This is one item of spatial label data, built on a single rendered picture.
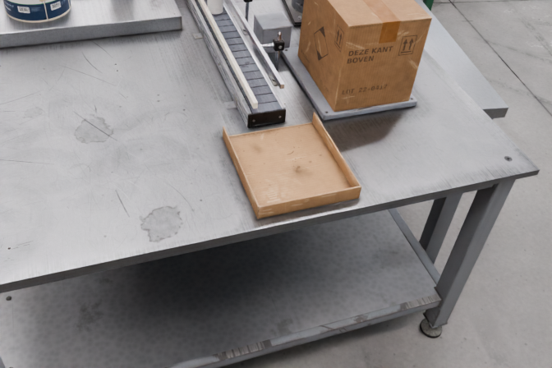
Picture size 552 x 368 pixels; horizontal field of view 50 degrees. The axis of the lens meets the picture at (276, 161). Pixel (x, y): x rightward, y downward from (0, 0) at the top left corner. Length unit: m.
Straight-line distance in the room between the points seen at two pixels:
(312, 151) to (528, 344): 1.21
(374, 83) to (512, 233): 1.27
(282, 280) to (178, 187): 0.71
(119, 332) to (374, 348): 0.87
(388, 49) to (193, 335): 1.02
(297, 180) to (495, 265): 1.30
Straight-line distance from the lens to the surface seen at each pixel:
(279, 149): 1.54
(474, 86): 1.95
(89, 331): 1.94
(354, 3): 1.63
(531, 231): 2.79
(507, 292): 2.51
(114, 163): 1.51
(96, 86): 1.78
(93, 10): 2.06
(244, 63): 1.77
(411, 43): 1.64
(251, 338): 1.89
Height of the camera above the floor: 1.84
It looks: 42 degrees down
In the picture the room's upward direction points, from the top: 6 degrees clockwise
